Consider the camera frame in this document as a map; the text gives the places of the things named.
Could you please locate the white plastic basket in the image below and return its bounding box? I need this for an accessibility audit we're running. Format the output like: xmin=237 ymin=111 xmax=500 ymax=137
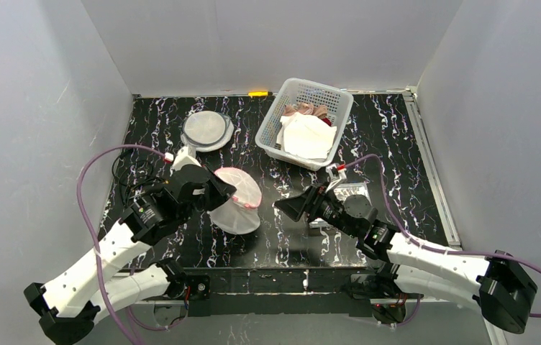
xmin=255 ymin=78 xmax=354 ymax=171

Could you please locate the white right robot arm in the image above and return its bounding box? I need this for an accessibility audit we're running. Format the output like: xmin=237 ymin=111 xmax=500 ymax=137
xmin=273 ymin=185 xmax=537 ymax=334

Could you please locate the yellow orange marker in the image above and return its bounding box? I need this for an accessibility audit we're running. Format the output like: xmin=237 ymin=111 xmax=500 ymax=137
xmin=247 ymin=91 xmax=273 ymax=97

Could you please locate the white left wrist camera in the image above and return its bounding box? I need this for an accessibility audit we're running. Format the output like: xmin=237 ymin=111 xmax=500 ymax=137
xmin=171 ymin=145 xmax=201 ymax=172

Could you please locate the white bra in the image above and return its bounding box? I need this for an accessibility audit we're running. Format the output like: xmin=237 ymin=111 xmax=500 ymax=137
xmin=276 ymin=113 xmax=337 ymax=160

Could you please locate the black coiled cable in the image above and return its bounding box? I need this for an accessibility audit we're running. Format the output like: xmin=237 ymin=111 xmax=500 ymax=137
xmin=110 ymin=147 xmax=172 ymax=206

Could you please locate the beige pink bra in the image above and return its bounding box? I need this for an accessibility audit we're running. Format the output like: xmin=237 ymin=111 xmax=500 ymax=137
xmin=283 ymin=102 xmax=329 ymax=119

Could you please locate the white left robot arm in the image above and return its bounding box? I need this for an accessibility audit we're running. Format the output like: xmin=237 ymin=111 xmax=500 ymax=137
xmin=24 ymin=165 xmax=237 ymax=344

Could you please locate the black base frame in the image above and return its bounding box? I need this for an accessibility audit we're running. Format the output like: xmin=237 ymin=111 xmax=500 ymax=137
xmin=153 ymin=266 xmax=424 ymax=327

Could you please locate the clear plastic compartment box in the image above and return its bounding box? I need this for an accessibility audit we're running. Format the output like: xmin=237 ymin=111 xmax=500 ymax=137
xmin=309 ymin=183 xmax=371 ymax=229

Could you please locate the white mesh bag pink trim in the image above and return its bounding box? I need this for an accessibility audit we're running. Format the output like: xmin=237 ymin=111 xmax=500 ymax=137
xmin=209 ymin=167 xmax=262 ymax=235

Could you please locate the white mesh bag blue trim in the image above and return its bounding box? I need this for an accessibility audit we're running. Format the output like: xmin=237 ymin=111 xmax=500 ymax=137
xmin=181 ymin=111 xmax=235 ymax=152

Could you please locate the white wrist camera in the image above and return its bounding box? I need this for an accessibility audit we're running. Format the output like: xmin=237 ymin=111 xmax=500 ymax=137
xmin=325 ymin=163 xmax=347 ymax=191
xmin=171 ymin=145 xmax=201 ymax=172

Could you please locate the aluminium rail frame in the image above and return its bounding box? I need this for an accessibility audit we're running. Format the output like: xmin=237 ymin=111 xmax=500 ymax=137
xmin=403 ymin=86 xmax=461 ymax=247

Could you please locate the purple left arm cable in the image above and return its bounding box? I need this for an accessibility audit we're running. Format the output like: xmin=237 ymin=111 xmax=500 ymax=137
xmin=76 ymin=144 xmax=176 ymax=345

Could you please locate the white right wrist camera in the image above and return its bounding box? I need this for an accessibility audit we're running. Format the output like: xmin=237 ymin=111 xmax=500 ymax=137
xmin=325 ymin=163 xmax=347 ymax=191

